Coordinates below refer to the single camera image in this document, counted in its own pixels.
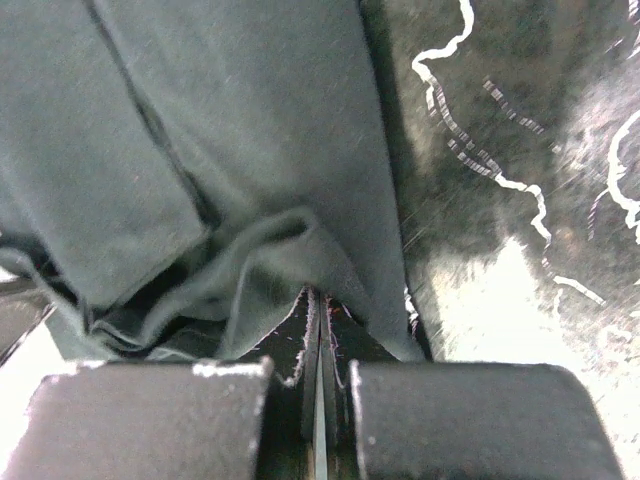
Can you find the black t shirt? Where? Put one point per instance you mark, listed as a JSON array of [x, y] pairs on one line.
[[176, 168]]

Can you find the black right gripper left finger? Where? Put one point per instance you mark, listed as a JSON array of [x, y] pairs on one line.
[[95, 419]]

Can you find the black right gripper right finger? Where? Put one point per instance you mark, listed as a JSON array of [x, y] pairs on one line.
[[386, 419]]

